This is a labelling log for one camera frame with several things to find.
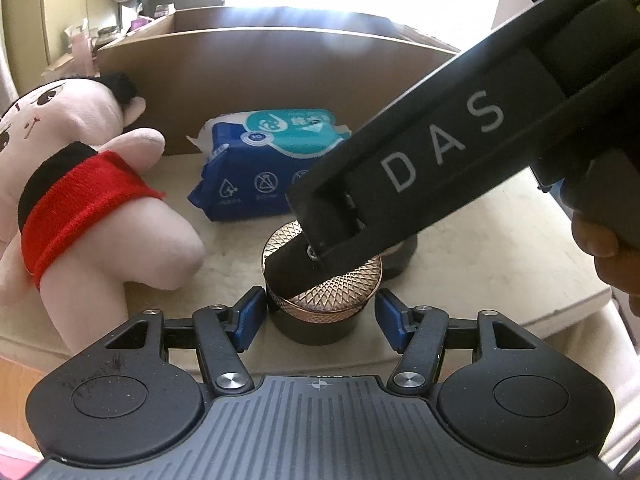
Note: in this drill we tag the brown cardboard box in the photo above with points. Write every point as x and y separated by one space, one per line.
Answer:
250 75

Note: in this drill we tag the pink plush doll red skirt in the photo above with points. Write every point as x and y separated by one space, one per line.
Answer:
100 240

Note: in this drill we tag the person's right hand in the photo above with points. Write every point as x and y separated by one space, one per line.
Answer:
610 260

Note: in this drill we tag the blue wet wipes pack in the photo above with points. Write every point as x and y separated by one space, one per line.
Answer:
240 180

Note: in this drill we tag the black jar gold lid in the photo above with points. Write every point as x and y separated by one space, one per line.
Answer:
325 320

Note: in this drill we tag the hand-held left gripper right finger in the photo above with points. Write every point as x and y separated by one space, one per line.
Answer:
390 320

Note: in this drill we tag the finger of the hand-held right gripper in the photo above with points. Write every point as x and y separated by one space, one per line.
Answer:
295 272

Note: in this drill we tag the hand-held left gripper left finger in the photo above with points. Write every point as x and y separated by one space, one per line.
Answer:
250 317

